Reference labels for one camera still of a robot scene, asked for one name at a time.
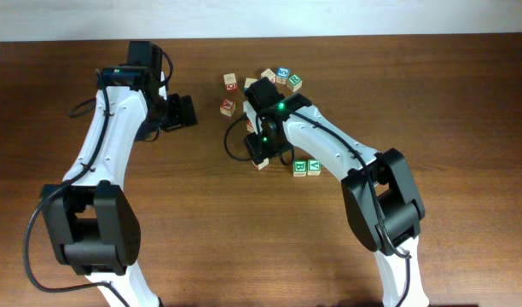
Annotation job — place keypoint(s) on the plain top wooden block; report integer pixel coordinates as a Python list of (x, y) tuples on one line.
[(269, 74)]

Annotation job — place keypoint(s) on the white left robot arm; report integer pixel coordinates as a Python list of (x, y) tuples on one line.
[(91, 225)]

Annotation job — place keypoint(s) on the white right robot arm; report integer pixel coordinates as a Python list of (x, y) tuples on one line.
[(383, 205)]

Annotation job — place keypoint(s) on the red letter A block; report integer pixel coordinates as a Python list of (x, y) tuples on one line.
[(227, 107)]

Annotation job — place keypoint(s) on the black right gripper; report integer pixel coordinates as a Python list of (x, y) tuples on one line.
[(256, 146)]

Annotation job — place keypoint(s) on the green letter V block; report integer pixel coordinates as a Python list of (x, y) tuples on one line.
[(314, 167)]

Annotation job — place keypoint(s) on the plain face number block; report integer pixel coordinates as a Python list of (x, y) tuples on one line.
[(262, 164)]

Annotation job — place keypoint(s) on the blue letter wooden block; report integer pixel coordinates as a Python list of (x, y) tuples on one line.
[(249, 82)]

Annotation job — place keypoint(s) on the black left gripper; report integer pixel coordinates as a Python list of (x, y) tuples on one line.
[(176, 116)]

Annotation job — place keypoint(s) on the green letter B block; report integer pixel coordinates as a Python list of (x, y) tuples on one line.
[(300, 168)]

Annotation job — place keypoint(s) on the red letter E block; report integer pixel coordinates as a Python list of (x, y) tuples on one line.
[(250, 127)]

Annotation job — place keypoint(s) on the green letter R block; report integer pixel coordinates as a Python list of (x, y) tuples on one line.
[(294, 82)]

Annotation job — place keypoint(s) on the red letter C block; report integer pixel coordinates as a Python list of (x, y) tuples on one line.
[(230, 82)]

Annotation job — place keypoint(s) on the blue number five block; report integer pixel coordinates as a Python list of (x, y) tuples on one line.
[(282, 75)]

